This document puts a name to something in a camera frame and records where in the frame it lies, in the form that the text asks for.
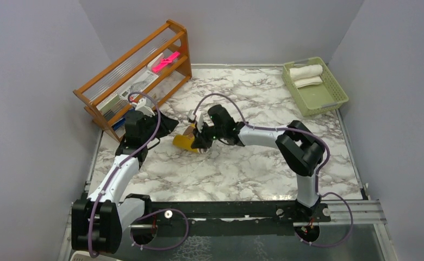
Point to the blue pen pack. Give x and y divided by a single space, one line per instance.
118 124

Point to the ruler set clear package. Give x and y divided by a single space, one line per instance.
141 83

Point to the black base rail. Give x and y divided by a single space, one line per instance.
224 218

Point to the wooden shelf rack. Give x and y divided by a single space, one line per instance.
115 79

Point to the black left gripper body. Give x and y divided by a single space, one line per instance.
151 124

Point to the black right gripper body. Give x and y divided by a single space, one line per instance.
209 134

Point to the white bin corner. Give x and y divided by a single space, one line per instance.
80 256

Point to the pink plastic tool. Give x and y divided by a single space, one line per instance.
165 62

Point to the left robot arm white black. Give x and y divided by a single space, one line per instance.
99 220

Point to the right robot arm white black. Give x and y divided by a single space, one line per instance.
302 151

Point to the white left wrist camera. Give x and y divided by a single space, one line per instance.
144 106

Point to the yellow towel white trim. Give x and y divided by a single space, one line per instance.
192 140

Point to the green stapler box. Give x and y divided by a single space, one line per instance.
111 106

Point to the white terry towel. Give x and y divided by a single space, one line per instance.
306 75

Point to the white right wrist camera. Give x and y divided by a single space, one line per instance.
196 119

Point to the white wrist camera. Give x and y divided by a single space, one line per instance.
196 119
144 106

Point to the light green plastic basket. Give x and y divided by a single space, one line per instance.
315 99

